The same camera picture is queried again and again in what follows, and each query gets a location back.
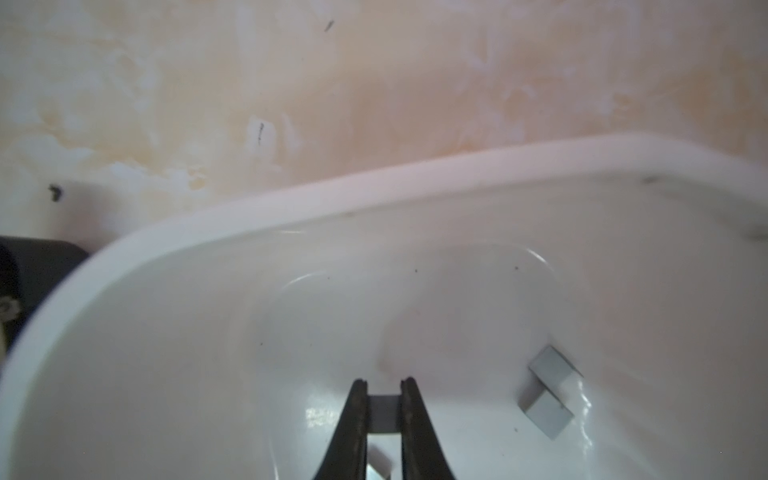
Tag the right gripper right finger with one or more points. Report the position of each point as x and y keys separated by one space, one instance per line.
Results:
x=421 y=453

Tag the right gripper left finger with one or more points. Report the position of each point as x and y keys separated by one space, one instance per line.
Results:
x=346 y=455

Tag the grey staple strip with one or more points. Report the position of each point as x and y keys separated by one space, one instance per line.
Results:
x=547 y=413
x=384 y=414
x=379 y=464
x=552 y=368

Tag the black stapler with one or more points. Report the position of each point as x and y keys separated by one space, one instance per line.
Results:
x=30 y=270

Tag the white plastic tray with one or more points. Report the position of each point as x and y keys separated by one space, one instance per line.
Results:
x=222 y=344

